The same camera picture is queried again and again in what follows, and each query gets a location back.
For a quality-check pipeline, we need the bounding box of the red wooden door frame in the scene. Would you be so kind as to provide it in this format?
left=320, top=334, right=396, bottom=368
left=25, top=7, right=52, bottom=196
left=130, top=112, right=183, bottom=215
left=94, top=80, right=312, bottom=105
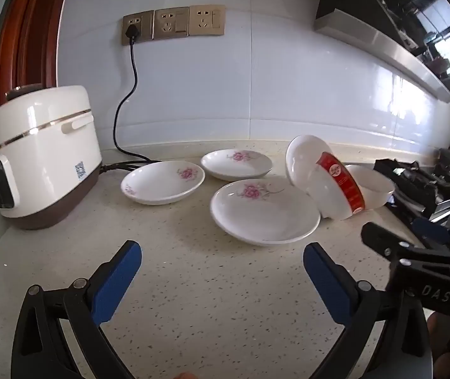
left=0, top=0, right=75, bottom=105

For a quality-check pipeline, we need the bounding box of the black gas stove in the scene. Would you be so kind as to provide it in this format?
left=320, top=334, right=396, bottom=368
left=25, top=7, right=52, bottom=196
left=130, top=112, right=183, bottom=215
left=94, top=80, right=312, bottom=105
left=373, top=142, right=450, bottom=241

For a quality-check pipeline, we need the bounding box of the gold switched wall socket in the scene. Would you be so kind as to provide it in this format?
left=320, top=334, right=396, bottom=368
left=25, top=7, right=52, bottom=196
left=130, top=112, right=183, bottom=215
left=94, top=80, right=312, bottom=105
left=189, top=5, right=226, bottom=37
left=153, top=8, right=190, bottom=40

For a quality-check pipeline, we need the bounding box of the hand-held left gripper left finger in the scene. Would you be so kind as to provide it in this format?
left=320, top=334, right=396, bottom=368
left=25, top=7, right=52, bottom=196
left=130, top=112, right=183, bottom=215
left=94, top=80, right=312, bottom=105
left=10, top=240, right=143, bottom=379

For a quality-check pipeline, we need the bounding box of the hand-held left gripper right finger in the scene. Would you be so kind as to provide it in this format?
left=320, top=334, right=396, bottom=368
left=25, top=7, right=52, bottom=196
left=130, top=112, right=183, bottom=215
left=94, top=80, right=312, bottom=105
left=303, top=242, right=435, bottom=379

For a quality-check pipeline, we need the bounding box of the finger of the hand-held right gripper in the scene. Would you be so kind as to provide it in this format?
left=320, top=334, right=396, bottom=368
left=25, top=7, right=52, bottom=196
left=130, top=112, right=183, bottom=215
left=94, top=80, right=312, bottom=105
left=361, top=222, right=450, bottom=271
left=411, top=217, right=450, bottom=253

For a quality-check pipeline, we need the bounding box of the white floral plate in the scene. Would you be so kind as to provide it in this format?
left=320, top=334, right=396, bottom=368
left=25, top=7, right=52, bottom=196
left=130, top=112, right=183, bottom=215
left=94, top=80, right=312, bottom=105
left=210, top=179, right=321, bottom=246
left=121, top=161, right=205, bottom=206
left=201, top=149, right=273, bottom=182

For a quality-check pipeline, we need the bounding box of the steel range hood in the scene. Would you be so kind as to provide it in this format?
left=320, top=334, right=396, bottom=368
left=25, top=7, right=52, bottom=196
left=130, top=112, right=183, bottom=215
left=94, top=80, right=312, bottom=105
left=314, top=0, right=450, bottom=103

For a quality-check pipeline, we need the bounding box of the black power cable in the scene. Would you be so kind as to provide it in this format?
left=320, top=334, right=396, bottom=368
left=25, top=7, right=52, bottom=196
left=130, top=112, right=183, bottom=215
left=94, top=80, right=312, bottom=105
left=99, top=24, right=163, bottom=174

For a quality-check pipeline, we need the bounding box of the white rice cooker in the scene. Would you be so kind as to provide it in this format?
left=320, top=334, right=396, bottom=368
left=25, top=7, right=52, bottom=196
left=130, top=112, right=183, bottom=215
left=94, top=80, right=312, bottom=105
left=0, top=85, right=103, bottom=230

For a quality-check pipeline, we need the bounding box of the person's right hand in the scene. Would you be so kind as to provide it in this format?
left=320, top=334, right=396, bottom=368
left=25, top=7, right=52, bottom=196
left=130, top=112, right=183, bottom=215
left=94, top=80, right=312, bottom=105
left=426, top=311, right=450, bottom=379

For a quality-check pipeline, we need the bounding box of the red band white bowl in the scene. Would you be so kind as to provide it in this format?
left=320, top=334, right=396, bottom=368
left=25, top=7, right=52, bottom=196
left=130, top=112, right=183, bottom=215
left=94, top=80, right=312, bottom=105
left=307, top=151, right=366, bottom=220

